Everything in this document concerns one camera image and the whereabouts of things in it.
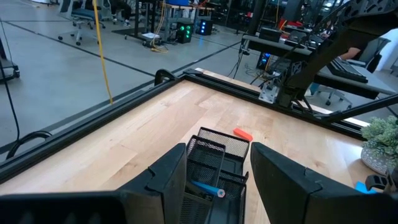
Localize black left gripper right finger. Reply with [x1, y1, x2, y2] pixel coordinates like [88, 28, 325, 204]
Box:
[249, 141, 398, 224]

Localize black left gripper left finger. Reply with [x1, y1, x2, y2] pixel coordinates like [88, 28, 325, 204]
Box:
[0, 142, 188, 224]

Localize blue sticky note pad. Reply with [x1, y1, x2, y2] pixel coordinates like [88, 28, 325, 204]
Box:
[354, 181, 379, 195]

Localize blue pencil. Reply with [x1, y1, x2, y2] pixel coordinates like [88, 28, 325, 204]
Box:
[190, 180, 227, 198]

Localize orange eraser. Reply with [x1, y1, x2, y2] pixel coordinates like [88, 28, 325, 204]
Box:
[233, 128, 254, 142]

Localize black mesh desk organizer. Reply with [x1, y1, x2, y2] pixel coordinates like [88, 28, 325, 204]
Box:
[178, 126, 251, 224]

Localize blue grey office chair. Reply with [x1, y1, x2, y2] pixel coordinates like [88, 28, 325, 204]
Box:
[58, 0, 106, 47]

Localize green potted artificial plant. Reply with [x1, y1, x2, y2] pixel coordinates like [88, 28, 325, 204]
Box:
[360, 115, 398, 175]

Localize black keyboard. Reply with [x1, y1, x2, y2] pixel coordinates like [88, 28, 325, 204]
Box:
[326, 58, 369, 84]

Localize black computer green lights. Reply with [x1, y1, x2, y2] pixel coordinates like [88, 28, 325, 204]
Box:
[175, 21, 194, 44]

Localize black computer blue lights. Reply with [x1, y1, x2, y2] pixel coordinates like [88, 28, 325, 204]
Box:
[198, 19, 215, 36]

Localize black aluminium table frame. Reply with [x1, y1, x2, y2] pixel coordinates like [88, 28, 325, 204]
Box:
[0, 67, 398, 184]

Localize black curved handle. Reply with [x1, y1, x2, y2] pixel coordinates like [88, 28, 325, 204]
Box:
[6, 130, 52, 160]
[154, 68, 178, 86]

